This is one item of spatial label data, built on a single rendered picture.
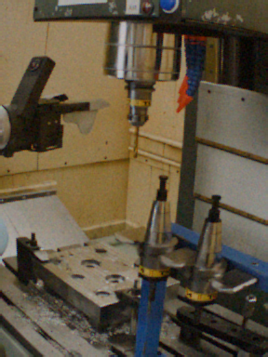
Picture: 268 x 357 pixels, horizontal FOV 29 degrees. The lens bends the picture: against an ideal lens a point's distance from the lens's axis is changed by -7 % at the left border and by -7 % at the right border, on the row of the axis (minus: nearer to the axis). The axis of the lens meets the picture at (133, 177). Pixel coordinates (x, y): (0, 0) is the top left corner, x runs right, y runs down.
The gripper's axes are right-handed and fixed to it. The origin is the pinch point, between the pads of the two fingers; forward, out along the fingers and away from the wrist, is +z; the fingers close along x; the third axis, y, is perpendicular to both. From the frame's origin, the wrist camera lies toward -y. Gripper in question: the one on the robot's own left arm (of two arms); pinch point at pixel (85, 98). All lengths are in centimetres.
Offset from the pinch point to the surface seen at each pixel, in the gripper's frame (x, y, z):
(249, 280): 40.1, 19.9, -7.3
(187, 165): -21, 30, 67
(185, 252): 26.6, 20.0, -4.8
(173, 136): -56, 34, 110
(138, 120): 1.3, 5.9, 14.0
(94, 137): -86, 38, 96
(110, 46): -2.0, -9.5, 8.4
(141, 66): 4.9, -5.8, 9.8
